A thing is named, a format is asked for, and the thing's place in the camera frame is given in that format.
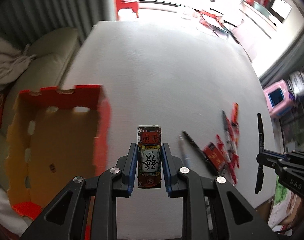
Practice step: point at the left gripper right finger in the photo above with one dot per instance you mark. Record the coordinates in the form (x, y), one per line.
(212, 208)

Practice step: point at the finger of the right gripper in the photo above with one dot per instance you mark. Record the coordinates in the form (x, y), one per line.
(270, 158)
(277, 152)

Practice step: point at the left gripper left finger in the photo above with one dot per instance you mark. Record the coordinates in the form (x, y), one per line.
(65, 217)

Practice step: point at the black yellow pen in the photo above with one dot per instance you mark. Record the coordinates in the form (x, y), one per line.
(260, 173)

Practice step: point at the red clip gel pen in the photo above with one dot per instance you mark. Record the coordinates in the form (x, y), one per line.
(227, 158)

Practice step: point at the black grey gel pen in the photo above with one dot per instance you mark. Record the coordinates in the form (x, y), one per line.
(227, 134)

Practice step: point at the black marker pen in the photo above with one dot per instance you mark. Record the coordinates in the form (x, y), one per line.
(212, 169)

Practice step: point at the red box lighter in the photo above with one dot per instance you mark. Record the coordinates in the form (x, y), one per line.
(215, 156)

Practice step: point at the long red lighter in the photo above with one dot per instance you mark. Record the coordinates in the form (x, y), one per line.
(234, 114)

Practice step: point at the light blue pen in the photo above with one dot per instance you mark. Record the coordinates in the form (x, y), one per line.
(184, 156)

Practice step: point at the green patterned cushion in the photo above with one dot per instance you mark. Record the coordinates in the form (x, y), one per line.
(284, 208)

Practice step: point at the pink plastic stool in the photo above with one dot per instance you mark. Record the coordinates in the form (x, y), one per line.
(279, 99)

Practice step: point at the red cardboard box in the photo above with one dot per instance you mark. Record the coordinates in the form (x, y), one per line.
(54, 136)

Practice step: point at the beige clothes pile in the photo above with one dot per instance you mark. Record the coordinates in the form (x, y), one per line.
(13, 62)

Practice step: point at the beige sofa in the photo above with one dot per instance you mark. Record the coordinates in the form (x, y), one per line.
(55, 51)

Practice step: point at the red plastic chair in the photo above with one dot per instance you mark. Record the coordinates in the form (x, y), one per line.
(127, 4)

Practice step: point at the grey curtain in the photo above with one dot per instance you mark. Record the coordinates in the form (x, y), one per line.
(25, 21)

